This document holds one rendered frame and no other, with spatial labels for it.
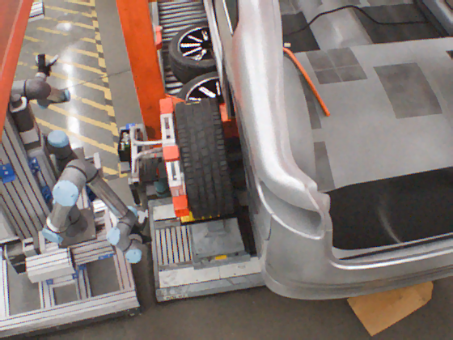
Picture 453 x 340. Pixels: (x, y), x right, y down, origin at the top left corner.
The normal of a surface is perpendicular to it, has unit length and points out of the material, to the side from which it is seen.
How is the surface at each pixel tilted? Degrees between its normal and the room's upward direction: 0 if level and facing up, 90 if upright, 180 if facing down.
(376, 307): 1
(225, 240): 0
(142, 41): 90
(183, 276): 0
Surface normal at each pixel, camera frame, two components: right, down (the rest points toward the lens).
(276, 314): -0.08, -0.66
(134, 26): 0.14, 0.73
